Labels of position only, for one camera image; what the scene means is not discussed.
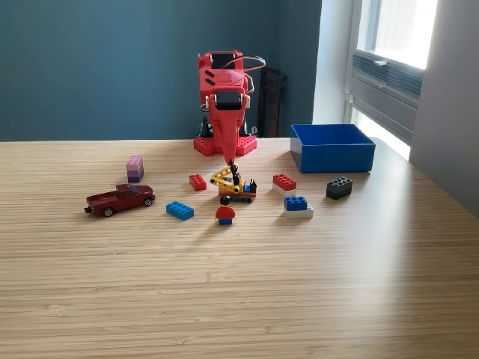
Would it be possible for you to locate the toy figure red shirt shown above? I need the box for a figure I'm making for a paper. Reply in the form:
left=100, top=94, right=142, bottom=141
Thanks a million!
left=214, top=194, right=237, bottom=227

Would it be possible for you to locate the light blue brick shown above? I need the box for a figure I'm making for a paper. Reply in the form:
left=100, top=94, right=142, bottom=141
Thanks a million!
left=165, top=200, right=195, bottom=221

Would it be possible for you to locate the pink and purple brick stack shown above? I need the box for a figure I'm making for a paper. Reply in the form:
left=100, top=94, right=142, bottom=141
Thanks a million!
left=125, top=155, right=145, bottom=184

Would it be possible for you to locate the dark red toy pickup car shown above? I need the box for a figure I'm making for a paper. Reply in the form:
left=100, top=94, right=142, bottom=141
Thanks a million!
left=84, top=183, right=156, bottom=218

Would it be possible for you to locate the blue plastic bin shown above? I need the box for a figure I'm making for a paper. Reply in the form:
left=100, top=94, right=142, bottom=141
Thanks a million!
left=290, top=123, right=376, bottom=174

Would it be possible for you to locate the black table clamp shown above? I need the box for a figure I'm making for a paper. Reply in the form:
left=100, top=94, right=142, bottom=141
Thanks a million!
left=194, top=114, right=215, bottom=138
left=239, top=118, right=260, bottom=138

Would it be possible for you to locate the black folded stand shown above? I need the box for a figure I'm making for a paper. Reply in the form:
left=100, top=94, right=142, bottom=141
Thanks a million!
left=256, top=66, right=288, bottom=138

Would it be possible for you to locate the small yellow toy digger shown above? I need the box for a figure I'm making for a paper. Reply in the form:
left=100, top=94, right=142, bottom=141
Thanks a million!
left=209, top=159, right=258, bottom=205

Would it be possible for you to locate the red and white brick stack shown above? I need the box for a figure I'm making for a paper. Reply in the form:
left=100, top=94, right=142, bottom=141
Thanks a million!
left=272, top=173, right=298, bottom=198

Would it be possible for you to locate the blue and white brick stack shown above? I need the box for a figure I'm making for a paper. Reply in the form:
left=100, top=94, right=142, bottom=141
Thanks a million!
left=283, top=195, right=315, bottom=219

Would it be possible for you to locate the black brick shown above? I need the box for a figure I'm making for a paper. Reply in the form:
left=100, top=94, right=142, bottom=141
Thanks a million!
left=326, top=176, right=353, bottom=201

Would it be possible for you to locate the grey window vent grille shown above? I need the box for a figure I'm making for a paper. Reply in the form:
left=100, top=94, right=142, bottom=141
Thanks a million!
left=351, top=51, right=426, bottom=100

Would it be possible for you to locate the white window frame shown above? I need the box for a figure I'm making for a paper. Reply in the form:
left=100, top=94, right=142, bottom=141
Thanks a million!
left=344, top=0, right=439, bottom=145

